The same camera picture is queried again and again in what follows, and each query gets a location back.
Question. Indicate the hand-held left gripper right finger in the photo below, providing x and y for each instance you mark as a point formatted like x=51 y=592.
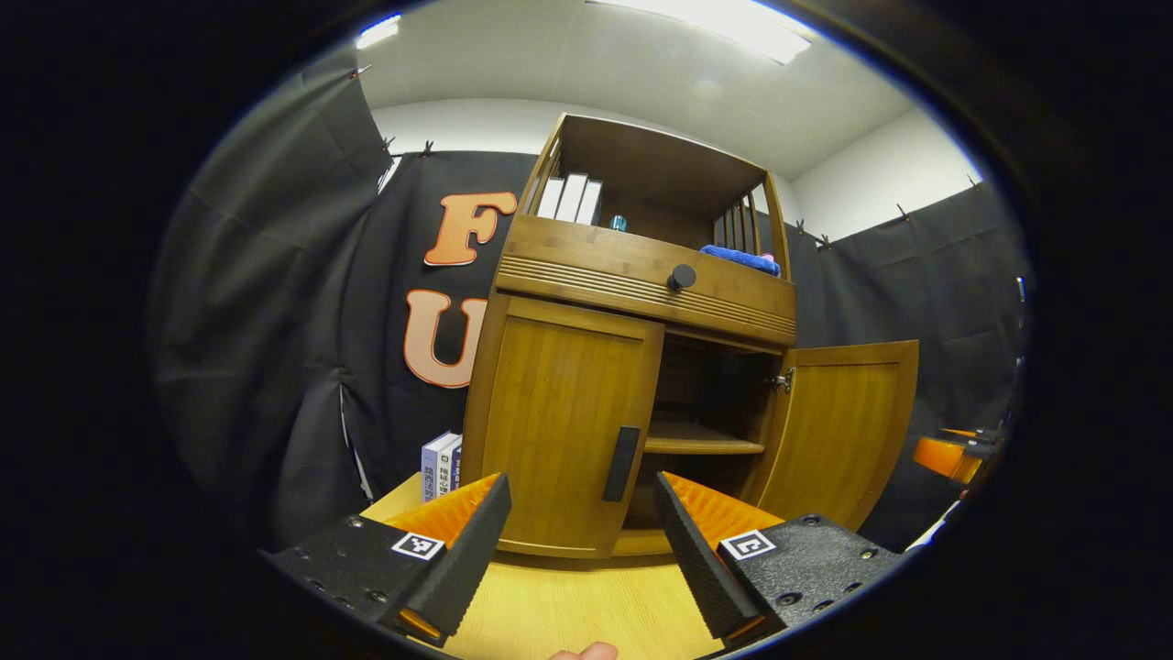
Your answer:
x=696 y=559

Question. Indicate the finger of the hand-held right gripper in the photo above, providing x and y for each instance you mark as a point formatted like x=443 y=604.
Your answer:
x=944 y=456

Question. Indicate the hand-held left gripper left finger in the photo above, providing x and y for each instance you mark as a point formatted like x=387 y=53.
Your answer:
x=467 y=559

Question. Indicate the wooden shoe cabinet door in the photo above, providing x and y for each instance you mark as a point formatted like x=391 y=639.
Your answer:
x=559 y=412
x=843 y=431

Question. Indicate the wooden double-door shoe cabinet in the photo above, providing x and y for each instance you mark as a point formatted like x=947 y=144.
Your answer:
x=641 y=160

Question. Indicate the wooden cabinet inner shelf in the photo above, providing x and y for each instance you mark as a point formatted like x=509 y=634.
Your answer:
x=701 y=443

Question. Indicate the metal door hinge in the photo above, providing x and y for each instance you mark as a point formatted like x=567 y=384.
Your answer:
x=782 y=379

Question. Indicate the wooden cabinet drawer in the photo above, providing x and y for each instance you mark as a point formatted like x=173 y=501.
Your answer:
x=586 y=252

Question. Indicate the dark blue spine book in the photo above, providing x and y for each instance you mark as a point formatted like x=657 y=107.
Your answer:
x=456 y=463

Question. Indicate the white spine book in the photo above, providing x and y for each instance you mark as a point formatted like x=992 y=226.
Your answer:
x=444 y=463

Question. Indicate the lavender spine book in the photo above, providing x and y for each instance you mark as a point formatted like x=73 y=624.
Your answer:
x=430 y=467

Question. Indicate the black round drawer knob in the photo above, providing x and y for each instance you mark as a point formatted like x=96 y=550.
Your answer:
x=682 y=278

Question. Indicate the blue folded towel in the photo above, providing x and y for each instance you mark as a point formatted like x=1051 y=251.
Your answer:
x=740 y=260

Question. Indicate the black backdrop cloth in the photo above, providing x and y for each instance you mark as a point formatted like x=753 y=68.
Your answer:
x=266 y=302

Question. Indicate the white upright book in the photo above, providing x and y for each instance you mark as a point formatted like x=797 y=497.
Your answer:
x=550 y=198
x=589 y=203
x=571 y=198

